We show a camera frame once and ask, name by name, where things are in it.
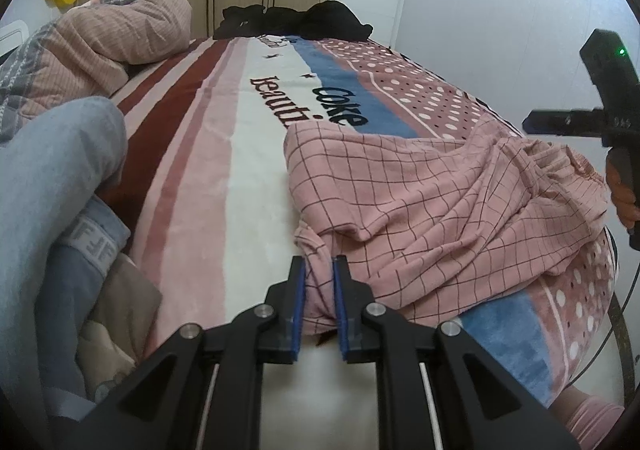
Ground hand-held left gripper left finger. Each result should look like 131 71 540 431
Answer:
65 255 307 450

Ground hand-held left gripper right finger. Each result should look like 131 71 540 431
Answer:
332 254 581 450

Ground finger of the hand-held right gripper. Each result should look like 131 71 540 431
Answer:
522 109 608 136

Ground pink checked pants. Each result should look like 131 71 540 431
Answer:
283 121 614 337

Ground person's right hand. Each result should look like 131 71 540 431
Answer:
605 152 640 232

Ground striped dotted printed blanket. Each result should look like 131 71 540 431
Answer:
97 34 623 450

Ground beige cloth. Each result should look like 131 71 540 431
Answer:
82 254 164 402

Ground blue garment with patterned band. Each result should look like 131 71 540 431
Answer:
47 197 132 402

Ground black clothes pile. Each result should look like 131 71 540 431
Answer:
214 4 301 39
295 0 374 42

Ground pink ribbed cloth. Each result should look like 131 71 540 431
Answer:
549 392 629 450

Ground light blue grey clothes pile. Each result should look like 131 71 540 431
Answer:
0 97 129 450

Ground pink striped quilt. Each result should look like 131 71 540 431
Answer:
0 0 194 143

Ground white bed headboard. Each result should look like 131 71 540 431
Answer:
0 20 29 62

